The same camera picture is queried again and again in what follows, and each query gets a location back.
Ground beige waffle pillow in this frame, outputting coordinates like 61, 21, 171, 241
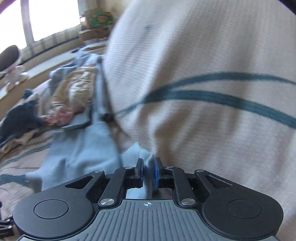
103, 1, 295, 240

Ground cream printed garment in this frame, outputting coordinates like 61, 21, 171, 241
38, 65, 96, 115

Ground striped beige bedspread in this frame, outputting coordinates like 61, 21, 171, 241
1, 128, 62, 219

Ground dark blue fleece garment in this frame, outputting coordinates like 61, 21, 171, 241
1, 89, 43, 148

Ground pink garment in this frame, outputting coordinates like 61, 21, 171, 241
40, 105, 85, 126

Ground light blue hoodie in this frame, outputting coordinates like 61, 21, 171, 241
26, 51, 155, 199

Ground green printed box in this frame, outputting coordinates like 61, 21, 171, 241
88, 11, 114, 28

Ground white plush toy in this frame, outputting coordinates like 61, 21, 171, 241
1, 45, 29, 92

